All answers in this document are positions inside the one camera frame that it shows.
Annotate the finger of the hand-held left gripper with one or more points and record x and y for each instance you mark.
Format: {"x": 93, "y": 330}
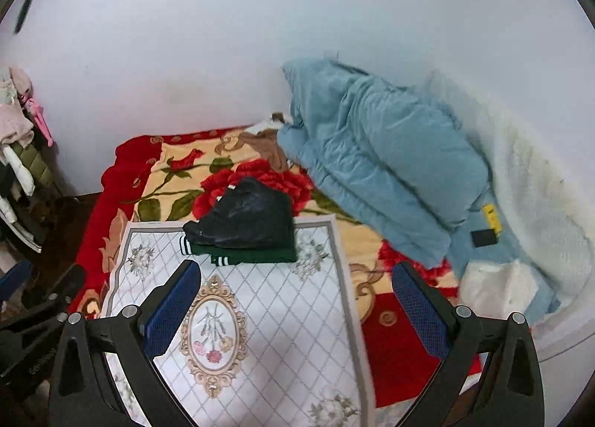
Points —
{"x": 56, "y": 299}
{"x": 14, "y": 278}

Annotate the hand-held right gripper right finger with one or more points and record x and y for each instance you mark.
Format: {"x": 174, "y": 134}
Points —
{"x": 420, "y": 306}

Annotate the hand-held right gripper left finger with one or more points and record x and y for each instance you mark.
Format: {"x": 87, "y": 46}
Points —
{"x": 174, "y": 301}

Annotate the black leather jacket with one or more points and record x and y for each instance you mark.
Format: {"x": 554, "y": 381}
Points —
{"x": 246, "y": 218}

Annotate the metal clothes rack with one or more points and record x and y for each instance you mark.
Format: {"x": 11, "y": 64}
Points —
{"x": 51, "y": 190}

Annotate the pink clothes hanger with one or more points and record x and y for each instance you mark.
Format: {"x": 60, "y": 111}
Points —
{"x": 41, "y": 122}

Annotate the hanging black garment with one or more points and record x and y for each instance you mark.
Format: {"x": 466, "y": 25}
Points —
{"x": 18, "y": 227}

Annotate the white pillow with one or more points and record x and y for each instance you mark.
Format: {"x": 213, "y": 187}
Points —
{"x": 499, "y": 287}

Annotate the small black object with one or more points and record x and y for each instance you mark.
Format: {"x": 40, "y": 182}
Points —
{"x": 483, "y": 237}

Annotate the folded green garment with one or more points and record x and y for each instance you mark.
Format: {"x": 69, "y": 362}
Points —
{"x": 260, "y": 255}

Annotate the white puffer jacket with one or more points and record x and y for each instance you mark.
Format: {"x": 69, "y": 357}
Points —
{"x": 21, "y": 176}

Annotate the white diamond-patterned mat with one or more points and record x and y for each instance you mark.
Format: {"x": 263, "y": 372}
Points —
{"x": 279, "y": 297}

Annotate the red floral blanket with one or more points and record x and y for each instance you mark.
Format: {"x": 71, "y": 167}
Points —
{"x": 121, "y": 204}

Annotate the small yellow object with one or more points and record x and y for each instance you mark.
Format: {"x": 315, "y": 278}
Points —
{"x": 491, "y": 218}

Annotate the light blue bed sheet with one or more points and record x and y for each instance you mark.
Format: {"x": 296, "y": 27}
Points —
{"x": 520, "y": 245}

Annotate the olive green puffer vest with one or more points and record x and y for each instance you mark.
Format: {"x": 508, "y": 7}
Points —
{"x": 35, "y": 162}

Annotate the light blue quilt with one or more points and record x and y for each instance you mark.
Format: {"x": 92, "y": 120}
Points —
{"x": 395, "y": 162}

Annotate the white fluffy blanket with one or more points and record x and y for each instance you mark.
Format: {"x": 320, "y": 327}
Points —
{"x": 534, "y": 185}

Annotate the pink fluffy garment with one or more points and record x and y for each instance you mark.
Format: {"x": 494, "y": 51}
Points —
{"x": 14, "y": 111}

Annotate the small brown object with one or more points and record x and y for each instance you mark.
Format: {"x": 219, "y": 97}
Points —
{"x": 278, "y": 117}

